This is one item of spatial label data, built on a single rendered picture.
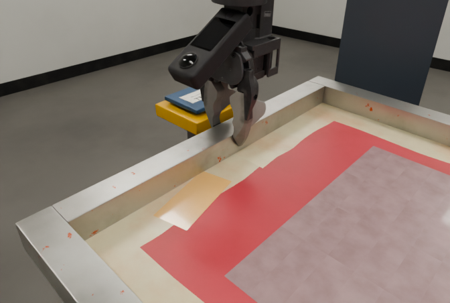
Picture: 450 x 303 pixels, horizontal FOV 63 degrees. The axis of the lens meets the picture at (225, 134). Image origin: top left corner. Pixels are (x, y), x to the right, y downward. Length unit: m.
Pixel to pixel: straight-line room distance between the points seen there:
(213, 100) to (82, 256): 0.28
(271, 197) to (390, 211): 0.14
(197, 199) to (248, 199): 0.06
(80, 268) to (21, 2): 3.36
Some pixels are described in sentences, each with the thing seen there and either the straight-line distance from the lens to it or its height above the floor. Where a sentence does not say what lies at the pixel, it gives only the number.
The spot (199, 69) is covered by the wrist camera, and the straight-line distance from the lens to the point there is 0.43.
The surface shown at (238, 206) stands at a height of 0.97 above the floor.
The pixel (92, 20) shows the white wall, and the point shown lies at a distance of 3.92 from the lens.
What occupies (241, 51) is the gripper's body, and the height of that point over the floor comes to 1.14.
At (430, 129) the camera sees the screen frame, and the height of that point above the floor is 0.99.
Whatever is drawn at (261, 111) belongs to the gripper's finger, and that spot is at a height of 1.04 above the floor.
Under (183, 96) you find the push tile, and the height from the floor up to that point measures 0.97.
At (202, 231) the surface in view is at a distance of 0.43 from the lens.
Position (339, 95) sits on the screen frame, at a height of 1.00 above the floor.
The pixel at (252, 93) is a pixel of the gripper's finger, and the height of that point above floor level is 1.08.
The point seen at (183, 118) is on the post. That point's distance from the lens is 0.71.
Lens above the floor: 1.27
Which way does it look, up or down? 29 degrees down
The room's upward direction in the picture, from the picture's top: straight up
